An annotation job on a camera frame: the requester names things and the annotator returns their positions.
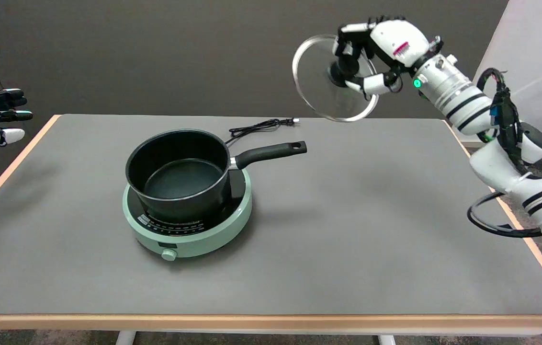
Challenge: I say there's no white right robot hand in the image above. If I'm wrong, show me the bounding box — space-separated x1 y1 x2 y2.
331 15 438 95

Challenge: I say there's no glass pot lid black knob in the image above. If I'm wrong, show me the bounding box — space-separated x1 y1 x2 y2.
292 34 380 123

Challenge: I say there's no white background panel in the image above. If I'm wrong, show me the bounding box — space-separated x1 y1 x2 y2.
458 0 542 143

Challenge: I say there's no grey table mat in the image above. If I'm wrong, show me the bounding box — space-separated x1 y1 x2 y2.
0 114 542 316

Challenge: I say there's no green round induction cooker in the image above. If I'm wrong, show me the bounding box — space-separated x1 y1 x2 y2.
122 168 253 262

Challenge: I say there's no black braided forearm cable bundle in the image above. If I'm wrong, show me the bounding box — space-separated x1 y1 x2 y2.
477 68 531 174

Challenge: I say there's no black power cord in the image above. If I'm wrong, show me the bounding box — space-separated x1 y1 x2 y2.
224 118 300 145

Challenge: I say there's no black soup pot with handle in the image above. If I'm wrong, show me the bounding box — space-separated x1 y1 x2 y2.
125 128 308 223

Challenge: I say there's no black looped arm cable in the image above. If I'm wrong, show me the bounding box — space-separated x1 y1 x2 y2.
467 192 542 238

